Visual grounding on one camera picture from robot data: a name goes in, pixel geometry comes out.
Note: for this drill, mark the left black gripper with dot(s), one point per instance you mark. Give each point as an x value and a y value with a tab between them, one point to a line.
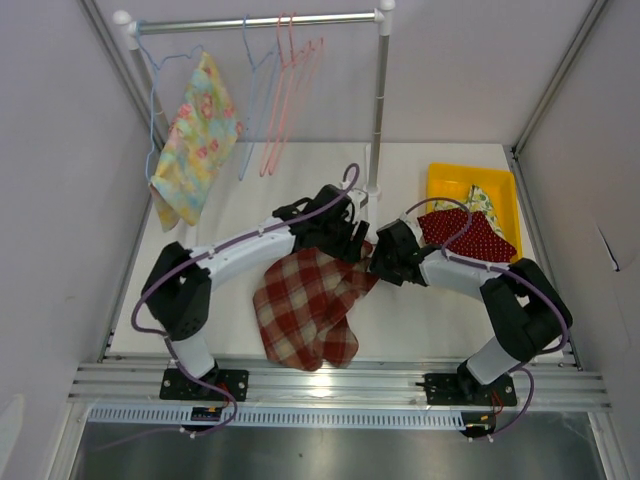
348	251

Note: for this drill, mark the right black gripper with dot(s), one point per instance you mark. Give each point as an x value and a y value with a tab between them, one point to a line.
377	265

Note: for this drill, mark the red plaid cloth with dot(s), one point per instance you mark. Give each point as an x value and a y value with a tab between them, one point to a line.
301	307

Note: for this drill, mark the floral pastel skirt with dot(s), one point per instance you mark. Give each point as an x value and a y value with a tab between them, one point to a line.
201	137

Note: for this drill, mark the blue wire hanger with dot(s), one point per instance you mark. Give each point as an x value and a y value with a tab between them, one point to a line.
158	122
263	71

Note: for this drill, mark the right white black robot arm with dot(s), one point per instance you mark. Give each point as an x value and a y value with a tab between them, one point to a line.
526	312

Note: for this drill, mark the red polka dot cloth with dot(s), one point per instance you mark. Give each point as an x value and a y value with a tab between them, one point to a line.
481	246

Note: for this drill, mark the yellow plastic tray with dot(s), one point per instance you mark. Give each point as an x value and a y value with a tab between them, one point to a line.
455	181

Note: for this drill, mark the green leaf print cloth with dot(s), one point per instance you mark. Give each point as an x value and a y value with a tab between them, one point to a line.
452	217

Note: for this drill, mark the white metal clothes rack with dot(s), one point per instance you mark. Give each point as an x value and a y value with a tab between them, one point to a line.
382	16

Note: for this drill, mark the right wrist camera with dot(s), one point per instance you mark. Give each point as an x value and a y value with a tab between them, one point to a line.
414	227

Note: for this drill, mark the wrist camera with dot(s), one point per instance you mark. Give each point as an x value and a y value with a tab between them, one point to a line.
414	227
355	197

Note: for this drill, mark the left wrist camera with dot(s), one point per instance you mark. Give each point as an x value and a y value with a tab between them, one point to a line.
355	197

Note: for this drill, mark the pink wire hanger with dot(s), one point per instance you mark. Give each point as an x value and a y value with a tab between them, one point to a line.
317	50
293	61

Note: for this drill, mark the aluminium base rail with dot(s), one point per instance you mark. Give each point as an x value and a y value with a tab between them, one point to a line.
363	385

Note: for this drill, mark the white slotted cable duct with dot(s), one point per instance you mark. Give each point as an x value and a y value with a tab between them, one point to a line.
280	417

